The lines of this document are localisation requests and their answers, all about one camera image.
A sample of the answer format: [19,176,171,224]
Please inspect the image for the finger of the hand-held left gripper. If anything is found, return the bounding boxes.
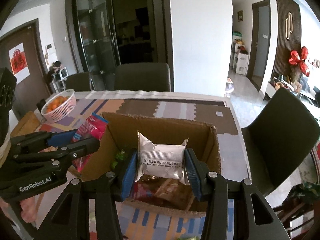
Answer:
[10,129,80,155]
[12,137,101,170]

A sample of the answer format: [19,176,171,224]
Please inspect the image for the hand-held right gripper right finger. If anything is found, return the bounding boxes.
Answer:
[184,147,292,240]

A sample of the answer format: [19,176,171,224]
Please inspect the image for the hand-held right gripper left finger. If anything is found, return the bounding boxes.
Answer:
[36,149,139,240]

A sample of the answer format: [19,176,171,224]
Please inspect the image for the green toy candy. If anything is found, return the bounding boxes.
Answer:
[110,149,127,170]

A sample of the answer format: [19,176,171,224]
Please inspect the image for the pink snack packet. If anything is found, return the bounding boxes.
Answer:
[71,112,110,173]

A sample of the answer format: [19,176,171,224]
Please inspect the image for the pale pillow snack packet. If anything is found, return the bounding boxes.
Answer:
[134,130,190,185]

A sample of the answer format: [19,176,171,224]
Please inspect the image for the brown cardboard box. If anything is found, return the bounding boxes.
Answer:
[69,112,222,212]

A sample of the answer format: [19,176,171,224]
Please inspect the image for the person's left hand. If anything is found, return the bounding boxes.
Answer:
[20,196,39,223]

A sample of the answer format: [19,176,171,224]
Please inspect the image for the white basket of oranges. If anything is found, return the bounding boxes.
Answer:
[41,89,77,123]

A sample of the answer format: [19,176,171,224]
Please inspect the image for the pile of oranges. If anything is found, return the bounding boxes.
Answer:
[45,95,69,113]

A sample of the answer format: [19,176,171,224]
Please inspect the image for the yellow wooden crate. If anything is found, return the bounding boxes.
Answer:
[10,111,42,137]

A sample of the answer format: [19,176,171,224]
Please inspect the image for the white small stool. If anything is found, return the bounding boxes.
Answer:
[54,66,68,93]

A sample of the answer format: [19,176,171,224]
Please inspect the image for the white and green snack packet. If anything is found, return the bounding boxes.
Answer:
[176,234,202,240]

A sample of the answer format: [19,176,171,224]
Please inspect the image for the black soft toy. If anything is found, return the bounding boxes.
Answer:
[47,60,62,83]

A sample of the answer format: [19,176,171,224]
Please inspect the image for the brown entry door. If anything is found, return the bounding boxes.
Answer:
[0,19,50,120]

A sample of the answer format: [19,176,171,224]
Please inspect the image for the red and white door poster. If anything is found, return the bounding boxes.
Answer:
[9,42,30,77]

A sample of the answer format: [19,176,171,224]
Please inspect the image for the clear plastic bag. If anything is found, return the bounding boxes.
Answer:
[225,77,235,97]

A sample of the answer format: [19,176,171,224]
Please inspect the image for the wooden chair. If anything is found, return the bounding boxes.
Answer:
[272,142,320,240]

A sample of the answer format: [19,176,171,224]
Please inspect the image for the large dark dining chair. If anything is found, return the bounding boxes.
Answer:
[241,87,320,198]

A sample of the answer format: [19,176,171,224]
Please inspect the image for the green patterned cloth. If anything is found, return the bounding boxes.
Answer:
[285,182,320,205]

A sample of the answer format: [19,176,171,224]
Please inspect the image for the white low cabinet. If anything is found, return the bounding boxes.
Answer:
[265,81,278,101]

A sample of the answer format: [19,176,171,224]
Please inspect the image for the dark glass sliding door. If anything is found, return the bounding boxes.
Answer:
[65,0,173,90]

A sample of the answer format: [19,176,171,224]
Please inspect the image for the white shelf unit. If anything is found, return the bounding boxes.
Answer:
[232,31,250,75]

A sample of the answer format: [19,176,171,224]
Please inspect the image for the grey hallway door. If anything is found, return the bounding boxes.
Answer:
[246,0,272,92]

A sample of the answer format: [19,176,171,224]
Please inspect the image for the red foil balloons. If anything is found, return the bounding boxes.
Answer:
[289,46,310,77]

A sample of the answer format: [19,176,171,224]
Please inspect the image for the brown slatted wall panel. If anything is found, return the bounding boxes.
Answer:
[271,0,302,90]

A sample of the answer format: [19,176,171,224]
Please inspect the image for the gold wall ornament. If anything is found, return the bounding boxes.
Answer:
[285,12,293,40]

